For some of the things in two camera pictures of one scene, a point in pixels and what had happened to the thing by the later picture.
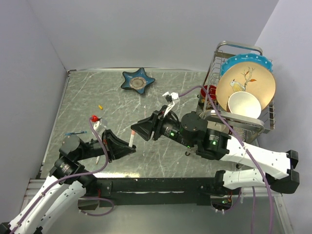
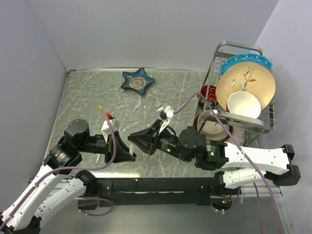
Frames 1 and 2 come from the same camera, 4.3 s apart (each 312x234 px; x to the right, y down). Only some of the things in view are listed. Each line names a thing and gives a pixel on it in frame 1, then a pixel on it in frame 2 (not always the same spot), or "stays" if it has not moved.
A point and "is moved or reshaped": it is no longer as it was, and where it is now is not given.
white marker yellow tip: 97,159 stays
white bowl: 244,103 stays
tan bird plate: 255,78 stays
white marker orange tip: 131,139 is moved or reshaped
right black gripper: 154,123 to 146,140
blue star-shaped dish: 137,80 stays
